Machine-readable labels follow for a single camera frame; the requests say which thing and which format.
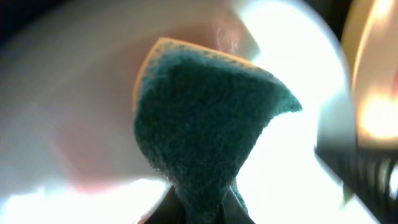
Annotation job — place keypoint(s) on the light green plate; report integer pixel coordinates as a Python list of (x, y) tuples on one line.
[(68, 149)]

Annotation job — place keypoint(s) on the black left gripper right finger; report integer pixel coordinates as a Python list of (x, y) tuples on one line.
[(232, 211)]

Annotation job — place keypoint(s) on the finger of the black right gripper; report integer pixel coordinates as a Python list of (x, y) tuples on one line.
[(371, 175)]

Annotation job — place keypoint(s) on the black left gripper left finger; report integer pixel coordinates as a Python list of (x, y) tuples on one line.
[(169, 211)]

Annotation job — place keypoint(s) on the yellow plate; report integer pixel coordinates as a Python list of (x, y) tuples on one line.
[(369, 41)]

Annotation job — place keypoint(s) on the green yellow sponge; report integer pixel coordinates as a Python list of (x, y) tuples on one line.
[(198, 114)]

